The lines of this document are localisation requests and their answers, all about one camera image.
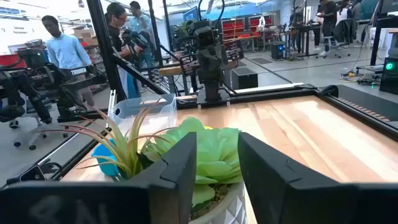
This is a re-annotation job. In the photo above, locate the computer monitor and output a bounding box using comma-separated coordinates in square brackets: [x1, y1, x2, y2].
[182, 6, 200, 22]

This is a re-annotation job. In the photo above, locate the office chair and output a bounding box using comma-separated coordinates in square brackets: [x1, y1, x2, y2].
[9, 93, 71, 151]

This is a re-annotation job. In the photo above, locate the person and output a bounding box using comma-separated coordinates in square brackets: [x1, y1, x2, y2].
[104, 2, 142, 99]
[127, 0, 156, 69]
[41, 14, 96, 108]
[317, 0, 338, 57]
[335, 0, 354, 26]

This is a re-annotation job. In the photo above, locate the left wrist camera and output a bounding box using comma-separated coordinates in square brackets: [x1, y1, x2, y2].
[193, 20, 220, 47]

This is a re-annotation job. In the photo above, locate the blue measuring cup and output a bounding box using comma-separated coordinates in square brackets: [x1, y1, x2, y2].
[91, 139, 121, 177]

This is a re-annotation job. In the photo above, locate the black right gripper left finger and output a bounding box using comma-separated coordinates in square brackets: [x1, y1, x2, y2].
[118, 132, 198, 224]

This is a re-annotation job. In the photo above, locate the black computer with green light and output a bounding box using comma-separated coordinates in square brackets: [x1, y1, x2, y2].
[379, 57, 398, 96]

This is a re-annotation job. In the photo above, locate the wooden workbench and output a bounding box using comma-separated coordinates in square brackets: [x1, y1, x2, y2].
[158, 60, 239, 94]

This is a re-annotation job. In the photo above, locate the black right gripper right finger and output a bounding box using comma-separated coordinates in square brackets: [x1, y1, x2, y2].
[238, 132, 358, 224]

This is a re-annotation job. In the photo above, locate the black floor box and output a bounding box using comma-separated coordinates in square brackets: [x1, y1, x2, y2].
[231, 67, 259, 90]

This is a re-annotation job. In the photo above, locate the clear plastic basket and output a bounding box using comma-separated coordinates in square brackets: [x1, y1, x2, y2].
[108, 93, 178, 138]

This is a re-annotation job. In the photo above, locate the red bin shelf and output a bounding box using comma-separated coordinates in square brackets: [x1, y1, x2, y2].
[248, 14, 275, 34]
[221, 17, 246, 40]

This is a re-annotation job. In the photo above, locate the black aluminium table frame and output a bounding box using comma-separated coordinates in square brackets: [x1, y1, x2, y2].
[0, 0, 398, 190]

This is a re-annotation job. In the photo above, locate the succulent in triangle-patterned pot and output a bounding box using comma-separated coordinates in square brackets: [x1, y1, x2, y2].
[37, 98, 248, 224]

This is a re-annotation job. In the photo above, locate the silver aluminium bracket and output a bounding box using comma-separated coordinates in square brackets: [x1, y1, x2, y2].
[108, 90, 117, 119]

